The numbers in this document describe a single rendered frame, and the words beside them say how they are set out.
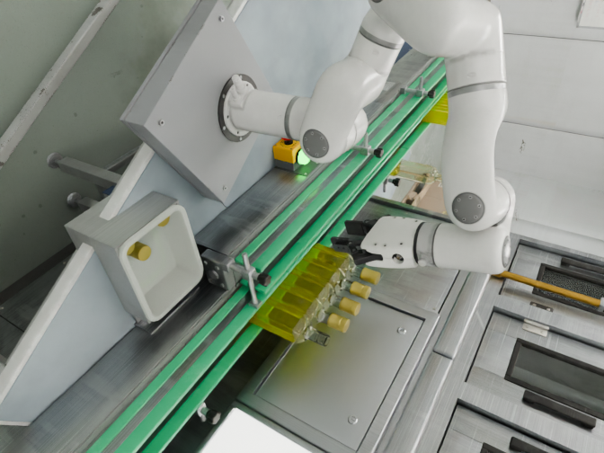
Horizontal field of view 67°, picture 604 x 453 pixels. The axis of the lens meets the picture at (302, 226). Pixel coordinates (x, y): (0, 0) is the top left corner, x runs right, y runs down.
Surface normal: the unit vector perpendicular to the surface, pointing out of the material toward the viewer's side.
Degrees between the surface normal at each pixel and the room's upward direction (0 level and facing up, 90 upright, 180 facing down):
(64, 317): 0
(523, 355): 90
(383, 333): 90
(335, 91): 88
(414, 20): 111
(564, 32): 90
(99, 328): 0
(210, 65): 3
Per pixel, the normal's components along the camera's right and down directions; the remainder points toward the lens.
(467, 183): -0.59, 0.14
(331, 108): -0.46, 0.48
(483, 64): -0.07, 0.11
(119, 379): -0.08, -0.77
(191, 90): 0.87, 0.25
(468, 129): -0.47, -0.42
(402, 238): -0.36, -0.73
